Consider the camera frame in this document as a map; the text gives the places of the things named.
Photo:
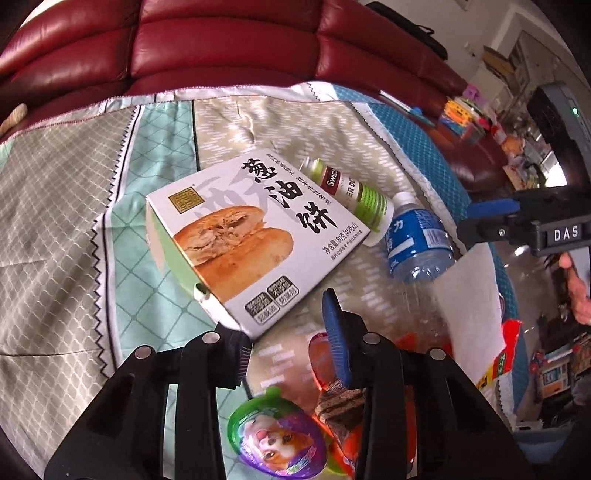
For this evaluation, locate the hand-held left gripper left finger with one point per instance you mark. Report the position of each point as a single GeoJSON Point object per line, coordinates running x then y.
{"type": "Point", "coordinates": [226, 351]}

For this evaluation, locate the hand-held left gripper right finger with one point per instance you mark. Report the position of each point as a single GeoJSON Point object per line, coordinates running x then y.
{"type": "Point", "coordinates": [334, 332]}

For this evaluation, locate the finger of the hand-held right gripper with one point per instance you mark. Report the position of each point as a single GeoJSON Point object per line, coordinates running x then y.
{"type": "Point", "coordinates": [489, 228]}
{"type": "Point", "coordinates": [494, 207]}

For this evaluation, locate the orange cake wrapper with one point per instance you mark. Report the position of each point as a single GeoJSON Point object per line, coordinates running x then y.
{"type": "Point", "coordinates": [318, 364]}

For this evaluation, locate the blue-label water bottle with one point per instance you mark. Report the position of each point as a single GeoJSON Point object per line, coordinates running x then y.
{"type": "Point", "coordinates": [420, 240]}

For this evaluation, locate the white tissue paper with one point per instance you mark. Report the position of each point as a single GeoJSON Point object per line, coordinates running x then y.
{"type": "Point", "coordinates": [471, 300]}

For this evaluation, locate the purple-lid jelly cup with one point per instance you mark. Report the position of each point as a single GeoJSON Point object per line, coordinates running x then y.
{"type": "Point", "coordinates": [277, 438]}

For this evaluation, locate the red snack packet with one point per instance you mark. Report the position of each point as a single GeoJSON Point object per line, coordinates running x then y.
{"type": "Point", "coordinates": [510, 341]}

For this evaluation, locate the pancake box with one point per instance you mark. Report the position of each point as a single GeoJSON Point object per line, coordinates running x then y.
{"type": "Point", "coordinates": [258, 230]}

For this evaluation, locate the white green-label supplement bottle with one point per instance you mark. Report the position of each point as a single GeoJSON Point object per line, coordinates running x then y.
{"type": "Point", "coordinates": [360, 194]}

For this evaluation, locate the person's right hand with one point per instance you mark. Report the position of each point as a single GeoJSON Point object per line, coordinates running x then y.
{"type": "Point", "coordinates": [579, 295]}

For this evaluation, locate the cardboard box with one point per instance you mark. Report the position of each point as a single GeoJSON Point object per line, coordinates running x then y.
{"type": "Point", "coordinates": [498, 62]}

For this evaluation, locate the small blue toy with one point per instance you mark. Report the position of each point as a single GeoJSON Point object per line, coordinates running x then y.
{"type": "Point", "coordinates": [416, 111]}

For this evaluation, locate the black bag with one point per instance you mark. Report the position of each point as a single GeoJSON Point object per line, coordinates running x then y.
{"type": "Point", "coordinates": [415, 27]}

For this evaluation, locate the patterned tablecloth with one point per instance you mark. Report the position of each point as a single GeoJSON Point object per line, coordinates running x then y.
{"type": "Point", "coordinates": [69, 230]}

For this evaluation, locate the red leather sofa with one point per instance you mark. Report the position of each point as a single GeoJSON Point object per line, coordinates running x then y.
{"type": "Point", "coordinates": [207, 46]}

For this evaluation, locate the small beige cloth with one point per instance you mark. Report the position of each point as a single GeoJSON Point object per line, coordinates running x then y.
{"type": "Point", "coordinates": [14, 117]}

